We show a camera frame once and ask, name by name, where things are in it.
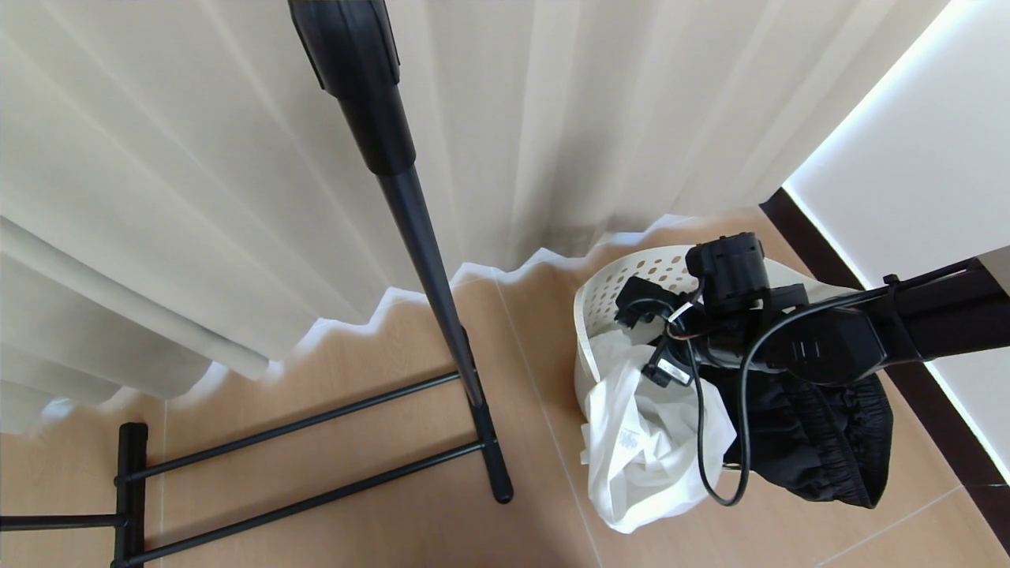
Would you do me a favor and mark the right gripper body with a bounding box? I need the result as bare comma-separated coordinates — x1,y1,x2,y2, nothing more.
643,312,758,387

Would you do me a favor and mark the white printed t-shirt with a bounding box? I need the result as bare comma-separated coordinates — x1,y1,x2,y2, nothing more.
580,330,739,535

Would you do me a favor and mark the white laundry basket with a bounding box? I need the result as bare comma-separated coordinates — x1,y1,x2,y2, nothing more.
573,243,853,419

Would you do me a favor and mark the black clothes rack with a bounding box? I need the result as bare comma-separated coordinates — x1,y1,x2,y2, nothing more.
0,0,515,568

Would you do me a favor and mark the black garment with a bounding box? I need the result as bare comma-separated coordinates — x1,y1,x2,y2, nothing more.
702,367,895,510

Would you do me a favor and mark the beige curtain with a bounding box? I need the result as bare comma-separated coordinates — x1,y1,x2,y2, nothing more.
0,0,952,436

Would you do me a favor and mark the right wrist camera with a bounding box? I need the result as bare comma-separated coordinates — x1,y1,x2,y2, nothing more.
614,275,673,331

